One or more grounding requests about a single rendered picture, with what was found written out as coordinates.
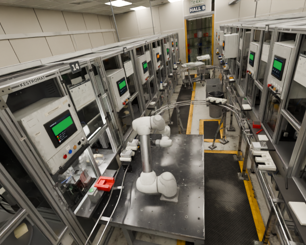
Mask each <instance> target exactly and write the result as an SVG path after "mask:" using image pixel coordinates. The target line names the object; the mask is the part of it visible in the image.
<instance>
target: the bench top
mask: <svg viewBox="0 0 306 245"><path fill-rule="evenodd" d="M149 137H150V138H152V140H161V139H162V134H149ZM170 139H171V140H172V141H173V144H172V146H171V147H161V146H160V147H159V146H153V148H152V147H151V158H152V168H153V171H154V172H155V174H156V176H160V175H161V174H162V173H164V172H170V173H171V174H172V175H173V176H174V177H175V179H176V183H177V187H179V188H180V190H179V195H178V203H175V202H170V201H161V200H160V197H161V195H162V194H161V193H159V192H157V193H144V192H141V191H139V190H138V189H137V186H136V182H137V179H138V178H139V177H140V176H141V173H142V171H143V166H142V155H141V148H138V152H137V154H136V156H135V158H134V160H132V162H131V164H130V165H131V166H130V168H131V170H132V173H127V172H126V175H125V178H124V183H123V186H124V188H123V189H122V193H121V197H120V200H119V203H118V205H117V207H116V210H115V212H114V214H113V216H112V221H111V222H110V223H113V224H118V225H123V226H128V227H133V228H140V229H145V230H150V231H155V232H160V233H165V234H170V235H176V236H181V237H186V238H191V239H196V240H201V241H204V240H205V214H204V135H198V134H170ZM124 174H125V172H124V169H123V166H121V168H120V170H119V172H118V174H117V176H116V179H115V183H114V187H120V186H122V182H123V177H124ZM120 191H121V189H116V190H113V191H112V195H111V198H110V200H109V203H108V205H107V207H106V209H105V211H104V213H103V214H102V216H103V217H108V218H110V216H111V214H112V212H113V210H114V208H115V206H116V204H117V201H118V198H119V195H120ZM110 193H111V189H110V191H109V192H106V193H105V195H104V197H103V199H102V200H101V202H100V204H99V206H98V207H97V209H96V211H95V213H94V214H93V216H92V219H93V220H98V218H99V216H100V215H101V213H102V211H103V209H104V207H105V206H106V204H107V202H108V199H109V196H110ZM198 218H199V219H198ZM184 228H186V230H184Z"/></svg>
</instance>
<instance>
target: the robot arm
mask: <svg viewBox="0 0 306 245"><path fill-rule="evenodd" d="M132 128H133V129H134V130H135V131H137V133H138V135H140V139H139V141H140V147H141V155H142V166H143V171H142V173H141V176H140V177H139V178H138V179H137V182H136V186H137V189H138V190H139V191H141V192H143V193H161V194H162V195H161V197H160V200H161V201H170V202H175V203H178V195H179V190H180V188H179V187H177V183H176V179H175V177H174V176H173V175H172V174H171V173H170V172H164V173H162V174H161V175H160V176H156V174H155V172H154V171H153V168H152V158H151V147H152V148H153V146H159V147H160V146H161V147H171V146H172V144H173V141H172V140H171V139H170V127H169V126H167V125H165V121H164V119H163V117H162V116H160V115H155V116H152V117H140V118H137V119H135V120H134V121H133V122H132ZM151 129H157V130H158V131H159V133H161V134H162V139H161V140H152V138H150V137H149V134H150V131H151Z"/></svg>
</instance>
